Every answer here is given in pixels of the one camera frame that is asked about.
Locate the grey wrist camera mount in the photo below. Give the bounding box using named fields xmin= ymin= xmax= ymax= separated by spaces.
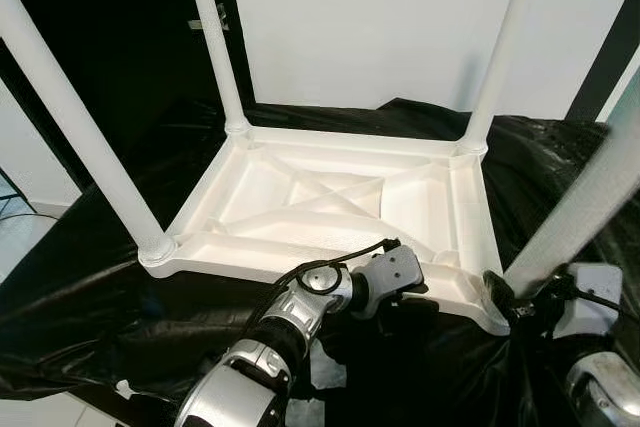
xmin=362 ymin=244 xmax=425 ymax=300
xmin=553 ymin=263 xmax=623 ymax=340

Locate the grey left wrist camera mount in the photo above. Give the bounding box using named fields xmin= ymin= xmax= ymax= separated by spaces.
xmin=362 ymin=244 xmax=425 ymax=300

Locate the black door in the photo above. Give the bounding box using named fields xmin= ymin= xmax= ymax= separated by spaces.
xmin=0 ymin=0 xmax=251 ymax=198

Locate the black wall strip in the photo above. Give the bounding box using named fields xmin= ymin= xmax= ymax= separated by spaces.
xmin=565 ymin=0 xmax=640 ymax=123

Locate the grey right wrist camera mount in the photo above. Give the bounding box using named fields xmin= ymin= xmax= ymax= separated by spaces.
xmin=553 ymin=263 xmax=623 ymax=340

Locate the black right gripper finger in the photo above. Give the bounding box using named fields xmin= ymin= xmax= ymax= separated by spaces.
xmin=483 ymin=270 xmax=518 ymax=314

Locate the silver metal door handle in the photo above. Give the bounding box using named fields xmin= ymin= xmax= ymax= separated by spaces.
xmin=188 ymin=5 xmax=230 ymax=32

